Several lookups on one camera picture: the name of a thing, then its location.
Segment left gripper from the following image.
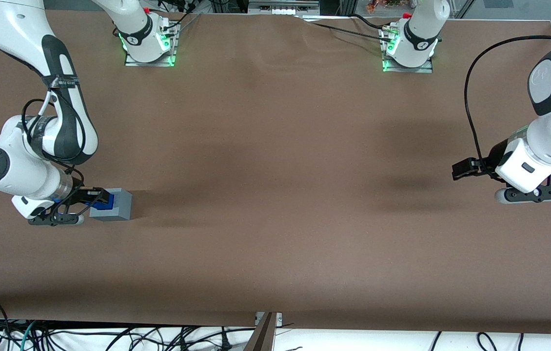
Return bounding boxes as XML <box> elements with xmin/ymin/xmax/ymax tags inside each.
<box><xmin>452</xmin><ymin>138</ymin><xmax>551</xmax><ymax>194</ymax></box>

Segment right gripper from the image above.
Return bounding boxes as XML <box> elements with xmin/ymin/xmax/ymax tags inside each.
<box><xmin>11</xmin><ymin>177</ymin><xmax>111</xmax><ymax>219</ymax></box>

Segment blue plastic part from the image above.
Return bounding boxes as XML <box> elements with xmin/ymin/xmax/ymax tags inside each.
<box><xmin>90</xmin><ymin>193</ymin><xmax>115</xmax><ymax>212</ymax></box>

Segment gray cube base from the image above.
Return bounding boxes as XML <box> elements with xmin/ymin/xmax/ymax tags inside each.
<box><xmin>89</xmin><ymin>188</ymin><xmax>133</xmax><ymax>222</ymax></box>

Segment brown table cover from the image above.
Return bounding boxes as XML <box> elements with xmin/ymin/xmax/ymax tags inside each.
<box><xmin>0</xmin><ymin>10</ymin><xmax>551</xmax><ymax>335</ymax></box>

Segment dark angled beam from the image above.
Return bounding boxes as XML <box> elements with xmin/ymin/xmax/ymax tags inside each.
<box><xmin>243</xmin><ymin>312</ymin><xmax>277</xmax><ymax>351</ymax></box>

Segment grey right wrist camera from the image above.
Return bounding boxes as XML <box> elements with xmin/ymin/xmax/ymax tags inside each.
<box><xmin>28</xmin><ymin>213</ymin><xmax>85</xmax><ymax>227</ymax></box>

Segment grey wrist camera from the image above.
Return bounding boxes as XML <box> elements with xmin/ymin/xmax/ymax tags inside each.
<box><xmin>28</xmin><ymin>213</ymin><xmax>85</xmax><ymax>227</ymax></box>
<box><xmin>494</xmin><ymin>185</ymin><xmax>551</xmax><ymax>205</ymax></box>

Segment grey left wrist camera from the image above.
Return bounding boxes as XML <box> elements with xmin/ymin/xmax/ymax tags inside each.
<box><xmin>494</xmin><ymin>185</ymin><xmax>551</xmax><ymax>205</ymax></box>

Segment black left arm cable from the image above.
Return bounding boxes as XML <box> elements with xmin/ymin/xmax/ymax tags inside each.
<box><xmin>464</xmin><ymin>35</ymin><xmax>551</xmax><ymax>164</ymax></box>

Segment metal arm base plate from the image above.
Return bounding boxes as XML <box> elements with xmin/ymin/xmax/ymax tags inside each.
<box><xmin>381</xmin><ymin>27</ymin><xmax>434</xmax><ymax>74</ymax></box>
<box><xmin>124</xmin><ymin>19</ymin><xmax>177</xmax><ymax>67</ymax></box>

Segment teal floor cable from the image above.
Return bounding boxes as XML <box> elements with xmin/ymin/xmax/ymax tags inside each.
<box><xmin>14</xmin><ymin>320</ymin><xmax>38</xmax><ymax>351</ymax></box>

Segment short black tabletop cable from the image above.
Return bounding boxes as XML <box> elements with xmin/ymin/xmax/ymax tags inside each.
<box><xmin>350</xmin><ymin>13</ymin><xmax>387</xmax><ymax>31</ymax></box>

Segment long black tabletop cable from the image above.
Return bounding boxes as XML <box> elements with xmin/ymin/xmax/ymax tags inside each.
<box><xmin>300</xmin><ymin>18</ymin><xmax>389</xmax><ymax>41</ymax></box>

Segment thin grey cable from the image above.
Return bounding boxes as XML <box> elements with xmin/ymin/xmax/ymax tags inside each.
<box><xmin>174</xmin><ymin>11</ymin><xmax>204</xmax><ymax>36</ymax></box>

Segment metal table edge bracket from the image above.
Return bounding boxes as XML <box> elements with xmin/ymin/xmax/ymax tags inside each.
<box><xmin>255</xmin><ymin>312</ymin><xmax>283</xmax><ymax>327</ymax></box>

